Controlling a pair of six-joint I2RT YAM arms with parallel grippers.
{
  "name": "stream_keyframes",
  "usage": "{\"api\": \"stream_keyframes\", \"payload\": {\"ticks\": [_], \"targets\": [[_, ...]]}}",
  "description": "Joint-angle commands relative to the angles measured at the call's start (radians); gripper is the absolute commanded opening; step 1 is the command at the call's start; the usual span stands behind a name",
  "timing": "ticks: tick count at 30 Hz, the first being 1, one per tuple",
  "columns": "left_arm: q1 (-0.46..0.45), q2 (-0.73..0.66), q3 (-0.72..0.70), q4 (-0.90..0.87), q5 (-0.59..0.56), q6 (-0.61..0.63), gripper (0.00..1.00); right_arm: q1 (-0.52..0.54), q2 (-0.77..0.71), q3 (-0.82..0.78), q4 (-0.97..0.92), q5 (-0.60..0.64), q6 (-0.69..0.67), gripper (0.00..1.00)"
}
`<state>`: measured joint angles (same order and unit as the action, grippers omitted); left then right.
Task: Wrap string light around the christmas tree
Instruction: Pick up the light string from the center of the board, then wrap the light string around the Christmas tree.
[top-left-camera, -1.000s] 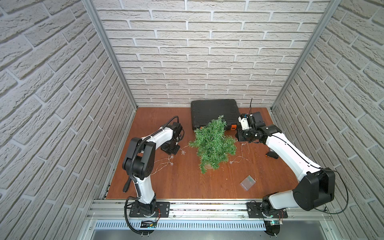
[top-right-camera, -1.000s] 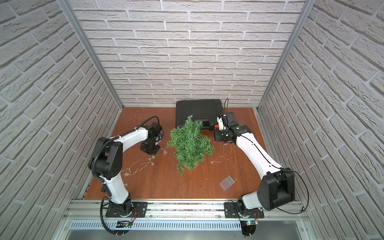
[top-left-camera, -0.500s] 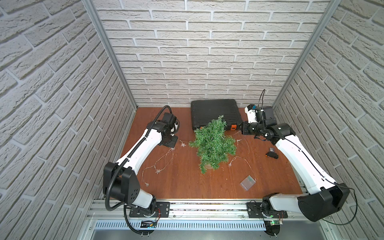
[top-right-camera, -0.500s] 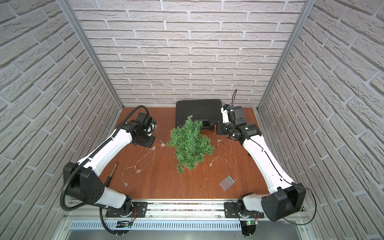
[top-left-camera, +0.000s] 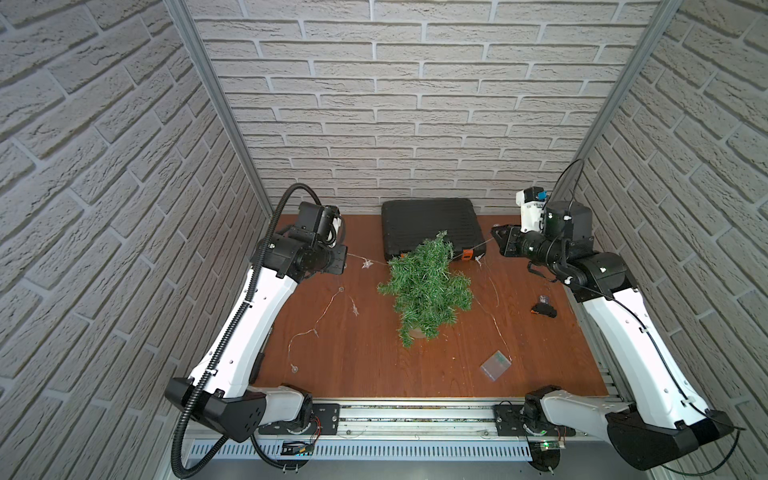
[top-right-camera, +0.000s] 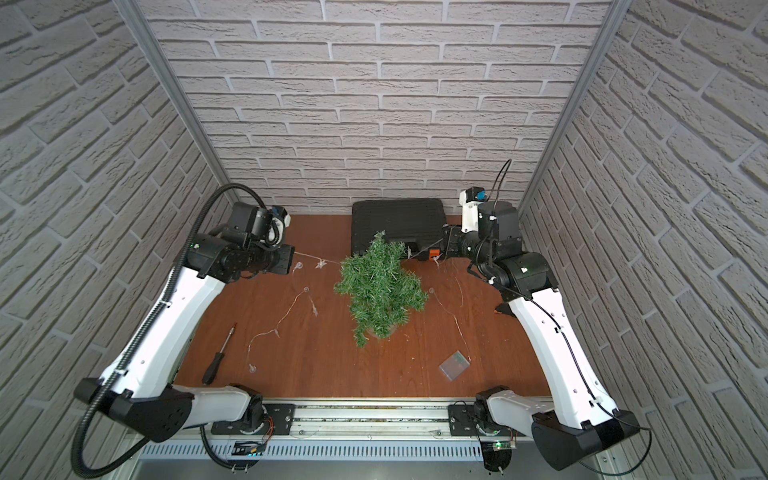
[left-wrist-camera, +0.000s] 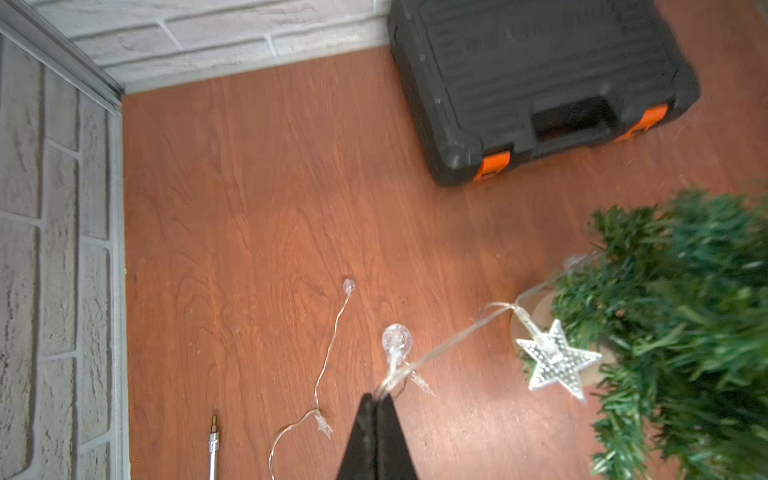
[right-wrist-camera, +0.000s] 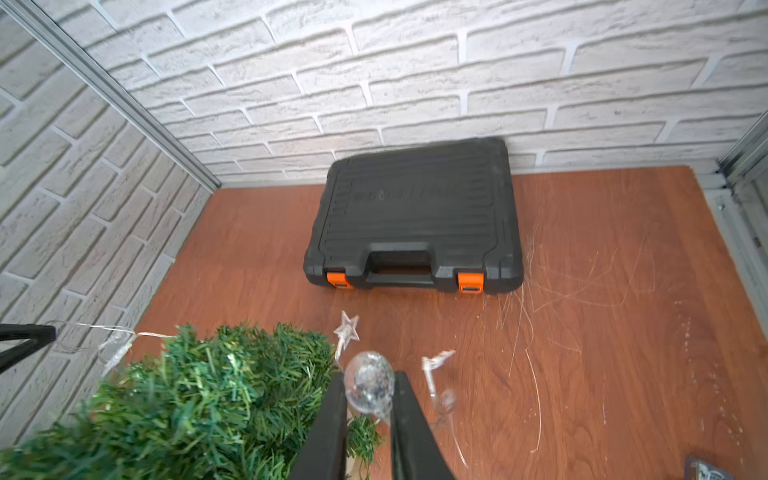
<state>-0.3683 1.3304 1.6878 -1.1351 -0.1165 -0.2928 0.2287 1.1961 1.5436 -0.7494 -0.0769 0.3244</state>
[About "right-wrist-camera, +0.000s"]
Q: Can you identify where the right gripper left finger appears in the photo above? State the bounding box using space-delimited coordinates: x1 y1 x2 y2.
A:
289 373 348 480

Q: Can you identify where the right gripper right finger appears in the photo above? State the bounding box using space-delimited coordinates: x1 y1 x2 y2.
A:
390 371 455 480

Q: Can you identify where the black plastic tool case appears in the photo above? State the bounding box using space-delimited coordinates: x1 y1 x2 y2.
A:
303 137 524 295

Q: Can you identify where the clear battery box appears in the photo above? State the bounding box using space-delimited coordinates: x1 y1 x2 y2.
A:
684 457 735 480

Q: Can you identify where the clear string light wire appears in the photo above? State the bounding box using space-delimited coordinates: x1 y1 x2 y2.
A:
53 310 475 475

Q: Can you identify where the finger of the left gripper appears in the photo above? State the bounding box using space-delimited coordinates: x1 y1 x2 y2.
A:
0 323 57 373

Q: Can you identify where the small green christmas tree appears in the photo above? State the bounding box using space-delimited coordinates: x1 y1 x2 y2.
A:
0 322 385 480

